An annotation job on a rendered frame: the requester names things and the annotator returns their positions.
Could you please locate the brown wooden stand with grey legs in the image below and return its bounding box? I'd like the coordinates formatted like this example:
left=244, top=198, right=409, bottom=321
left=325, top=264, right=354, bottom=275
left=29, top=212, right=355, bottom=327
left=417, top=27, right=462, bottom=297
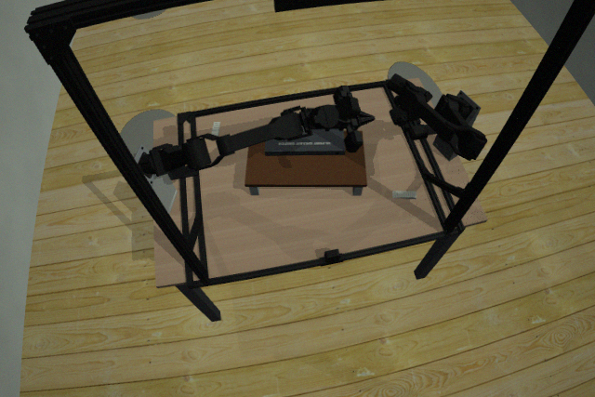
left=245, top=141, right=367, bottom=195

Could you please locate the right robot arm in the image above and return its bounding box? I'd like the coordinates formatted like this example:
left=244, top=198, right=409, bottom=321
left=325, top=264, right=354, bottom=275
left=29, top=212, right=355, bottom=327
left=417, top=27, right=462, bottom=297
left=388, top=73, right=487, bottom=161

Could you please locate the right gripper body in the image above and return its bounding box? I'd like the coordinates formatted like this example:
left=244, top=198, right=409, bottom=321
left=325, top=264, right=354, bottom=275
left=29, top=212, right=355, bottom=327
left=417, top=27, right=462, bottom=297
left=394, top=95, right=429, bottom=140

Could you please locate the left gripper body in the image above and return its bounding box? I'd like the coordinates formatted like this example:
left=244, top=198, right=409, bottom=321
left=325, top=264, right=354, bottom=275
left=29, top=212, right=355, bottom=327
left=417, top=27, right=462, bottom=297
left=325, top=86, right=364, bottom=152

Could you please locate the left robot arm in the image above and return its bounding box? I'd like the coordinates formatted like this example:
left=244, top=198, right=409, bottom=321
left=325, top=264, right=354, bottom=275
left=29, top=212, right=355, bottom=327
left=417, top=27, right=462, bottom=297
left=138, top=91, right=361, bottom=179

